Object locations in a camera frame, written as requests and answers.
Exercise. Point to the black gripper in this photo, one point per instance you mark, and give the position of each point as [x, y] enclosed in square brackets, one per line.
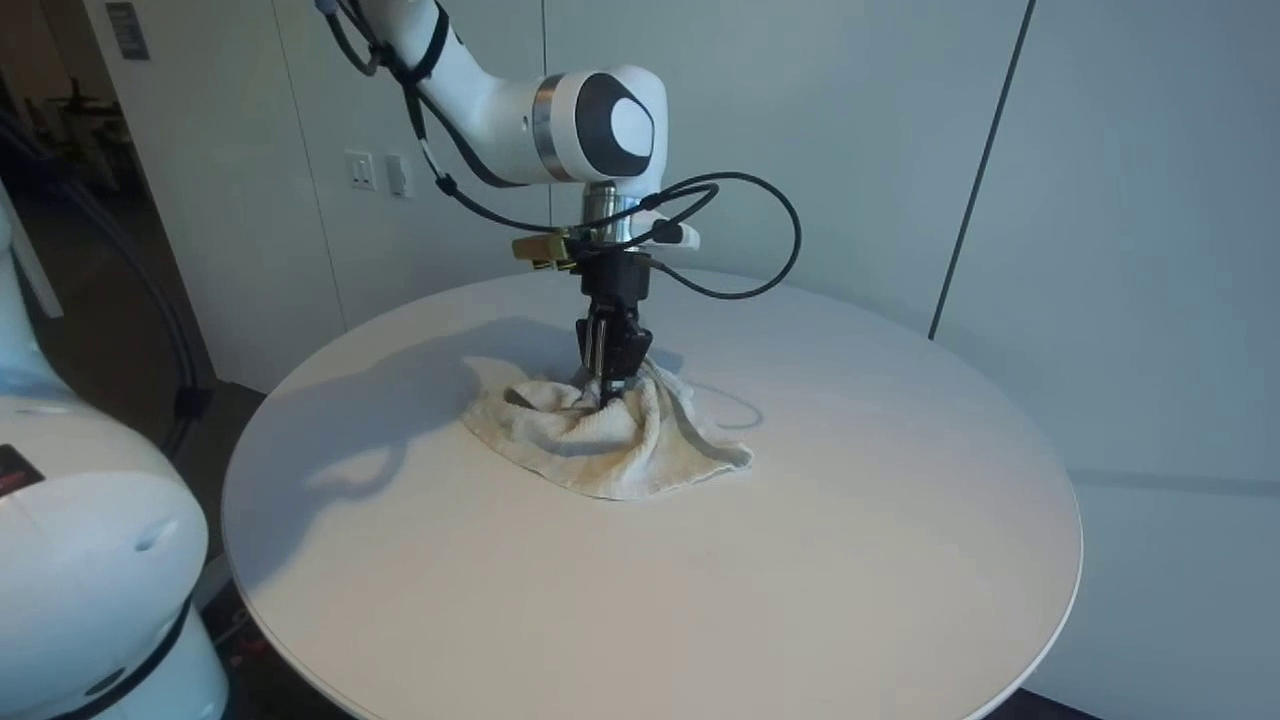
[618, 282]

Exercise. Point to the cream terry cloth towel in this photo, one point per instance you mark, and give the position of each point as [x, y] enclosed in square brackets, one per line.
[615, 441]

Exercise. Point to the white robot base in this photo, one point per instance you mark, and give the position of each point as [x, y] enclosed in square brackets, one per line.
[81, 533]

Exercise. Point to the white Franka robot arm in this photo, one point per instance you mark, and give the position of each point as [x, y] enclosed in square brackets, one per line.
[535, 115]

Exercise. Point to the loose white thread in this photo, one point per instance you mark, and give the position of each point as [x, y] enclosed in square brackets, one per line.
[742, 406]

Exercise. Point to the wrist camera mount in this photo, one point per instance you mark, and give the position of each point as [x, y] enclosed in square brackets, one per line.
[546, 249]

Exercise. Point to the white wall switch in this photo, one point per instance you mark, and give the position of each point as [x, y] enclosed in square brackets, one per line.
[396, 172]

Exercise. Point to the white wall socket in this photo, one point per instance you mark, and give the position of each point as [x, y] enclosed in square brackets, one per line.
[362, 171]

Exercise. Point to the grey wall sign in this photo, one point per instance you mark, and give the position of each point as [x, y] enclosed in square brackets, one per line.
[129, 31]

